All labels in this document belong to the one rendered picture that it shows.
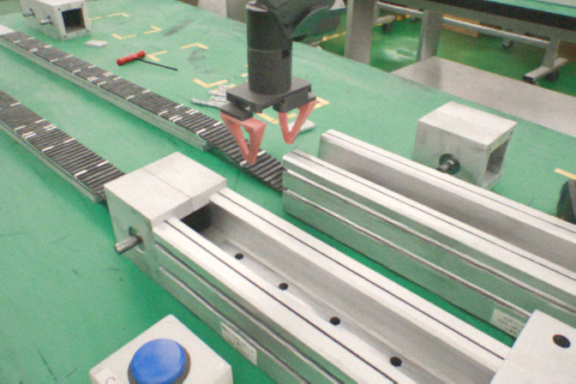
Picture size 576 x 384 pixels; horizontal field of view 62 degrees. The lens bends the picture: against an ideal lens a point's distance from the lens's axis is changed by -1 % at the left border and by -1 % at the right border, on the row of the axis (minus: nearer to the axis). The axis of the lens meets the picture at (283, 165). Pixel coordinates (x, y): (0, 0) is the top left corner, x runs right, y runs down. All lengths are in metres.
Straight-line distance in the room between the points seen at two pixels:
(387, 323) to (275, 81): 0.32
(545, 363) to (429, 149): 0.39
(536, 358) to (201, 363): 0.24
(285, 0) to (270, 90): 0.15
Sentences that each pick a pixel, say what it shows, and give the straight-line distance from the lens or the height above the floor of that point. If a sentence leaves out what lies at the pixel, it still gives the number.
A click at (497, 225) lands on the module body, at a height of 0.85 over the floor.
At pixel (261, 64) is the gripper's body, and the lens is 0.60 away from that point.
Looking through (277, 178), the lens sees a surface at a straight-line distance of 0.69.
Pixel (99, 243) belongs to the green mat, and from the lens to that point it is 0.63.
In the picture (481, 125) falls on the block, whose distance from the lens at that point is 0.70.
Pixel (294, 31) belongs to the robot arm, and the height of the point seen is 1.01.
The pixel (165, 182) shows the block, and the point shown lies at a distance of 0.54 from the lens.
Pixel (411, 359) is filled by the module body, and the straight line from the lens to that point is 0.44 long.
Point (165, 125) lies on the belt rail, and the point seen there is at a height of 0.79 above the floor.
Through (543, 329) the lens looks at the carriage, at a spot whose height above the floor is 0.90.
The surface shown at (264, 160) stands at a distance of 0.72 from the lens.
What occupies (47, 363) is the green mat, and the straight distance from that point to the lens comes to 0.52.
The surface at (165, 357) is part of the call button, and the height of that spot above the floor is 0.85.
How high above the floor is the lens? 1.17
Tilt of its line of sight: 32 degrees down
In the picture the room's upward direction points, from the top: straight up
